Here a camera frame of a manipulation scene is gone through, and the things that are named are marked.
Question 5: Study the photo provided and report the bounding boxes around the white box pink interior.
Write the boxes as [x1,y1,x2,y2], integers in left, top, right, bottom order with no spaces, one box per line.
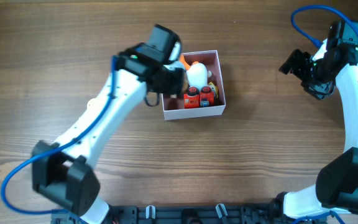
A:
[161,50,226,120]

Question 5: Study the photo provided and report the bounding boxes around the white plush duck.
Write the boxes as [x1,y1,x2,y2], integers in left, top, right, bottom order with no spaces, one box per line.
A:
[179,54,218,98]

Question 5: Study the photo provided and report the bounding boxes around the red toy fire truck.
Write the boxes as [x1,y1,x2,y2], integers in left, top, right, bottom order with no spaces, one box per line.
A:
[183,86,214,109]

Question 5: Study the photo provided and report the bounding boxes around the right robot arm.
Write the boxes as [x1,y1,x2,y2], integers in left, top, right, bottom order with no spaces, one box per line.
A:
[279,21,358,219]

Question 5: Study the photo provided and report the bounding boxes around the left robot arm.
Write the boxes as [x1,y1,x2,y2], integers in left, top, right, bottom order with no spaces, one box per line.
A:
[32,25,185,223]

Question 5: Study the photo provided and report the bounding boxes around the left blue cable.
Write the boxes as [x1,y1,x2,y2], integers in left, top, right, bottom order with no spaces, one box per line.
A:
[0,55,119,218]

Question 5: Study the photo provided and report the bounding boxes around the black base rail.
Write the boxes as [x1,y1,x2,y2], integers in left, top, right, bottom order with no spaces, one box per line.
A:
[50,203,328,224]

